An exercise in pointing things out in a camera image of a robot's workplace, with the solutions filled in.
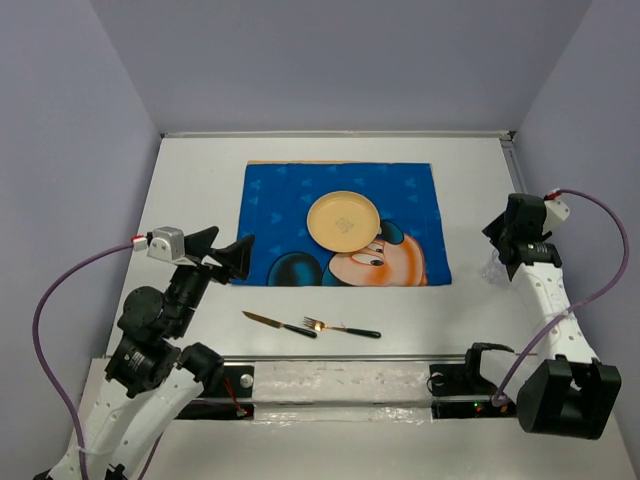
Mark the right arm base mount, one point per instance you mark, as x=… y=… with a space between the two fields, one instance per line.
x=460 y=392

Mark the gold fork green handle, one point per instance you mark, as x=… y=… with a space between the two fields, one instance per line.
x=320 y=326

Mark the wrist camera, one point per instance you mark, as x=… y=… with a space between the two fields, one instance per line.
x=557 y=212
x=164 y=244

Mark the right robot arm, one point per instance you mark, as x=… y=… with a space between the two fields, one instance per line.
x=557 y=382

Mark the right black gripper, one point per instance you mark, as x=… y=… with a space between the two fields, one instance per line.
x=493 y=229

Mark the gold knife green handle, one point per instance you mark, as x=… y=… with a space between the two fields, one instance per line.
x=280 y=325

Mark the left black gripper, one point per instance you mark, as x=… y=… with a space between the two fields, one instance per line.
x=236 y=257

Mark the clear drinking glass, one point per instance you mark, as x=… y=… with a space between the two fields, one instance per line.
x=494 y=272

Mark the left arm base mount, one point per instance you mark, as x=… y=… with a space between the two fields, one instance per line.
x=229 y=400

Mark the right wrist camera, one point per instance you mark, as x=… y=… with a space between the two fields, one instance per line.
x=557 y=212

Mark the blue cartoon placemat cloth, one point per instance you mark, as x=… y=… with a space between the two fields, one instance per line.
x=408 y=250

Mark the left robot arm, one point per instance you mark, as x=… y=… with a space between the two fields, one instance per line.
x=148 y=381

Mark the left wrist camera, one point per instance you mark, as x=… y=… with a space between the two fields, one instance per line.
x=164 y=244

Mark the yellow plate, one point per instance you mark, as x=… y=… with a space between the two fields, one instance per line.
x=343 y=221

